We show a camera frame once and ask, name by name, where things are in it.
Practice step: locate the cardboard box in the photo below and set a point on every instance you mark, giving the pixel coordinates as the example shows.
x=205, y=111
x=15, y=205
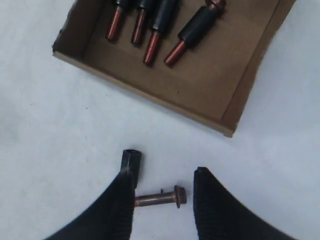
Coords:
x=190, y=75

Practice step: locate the copper bolt in black sleeve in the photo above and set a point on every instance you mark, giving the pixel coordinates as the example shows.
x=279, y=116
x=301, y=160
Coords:
x=116, y=17
x=156, y=32
x=140, y=22
x=192, y=35

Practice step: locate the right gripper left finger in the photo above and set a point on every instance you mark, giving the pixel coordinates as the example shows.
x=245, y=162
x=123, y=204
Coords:
x=107, y=212

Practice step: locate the black hexagonal sleeve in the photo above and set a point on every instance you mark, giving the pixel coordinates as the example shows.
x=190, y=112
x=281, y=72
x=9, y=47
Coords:
x=130, y=162

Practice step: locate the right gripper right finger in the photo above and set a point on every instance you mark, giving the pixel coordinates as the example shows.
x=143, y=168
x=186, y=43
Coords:
x=225, y=207

